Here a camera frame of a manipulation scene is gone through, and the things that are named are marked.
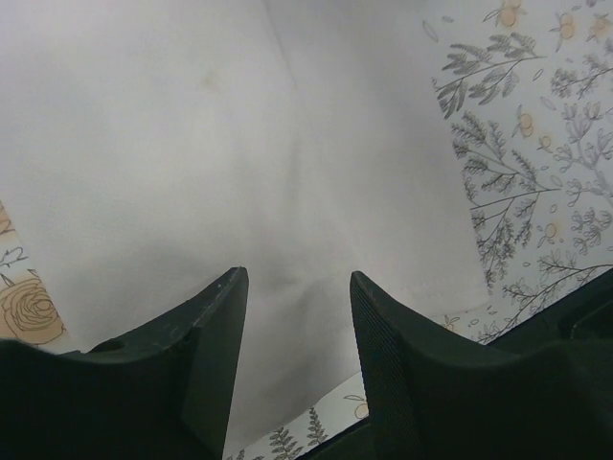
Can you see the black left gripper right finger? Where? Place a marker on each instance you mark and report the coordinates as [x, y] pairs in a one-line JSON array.
[[479, 397]]

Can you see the floral patterned table mat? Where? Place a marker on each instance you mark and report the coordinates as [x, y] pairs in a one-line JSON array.
[[525, 88]]

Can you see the white t shirt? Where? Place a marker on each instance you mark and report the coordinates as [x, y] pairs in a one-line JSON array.
[[148, 146]]

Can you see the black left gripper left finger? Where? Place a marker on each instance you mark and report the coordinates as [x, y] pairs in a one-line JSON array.
[[161, 391]]

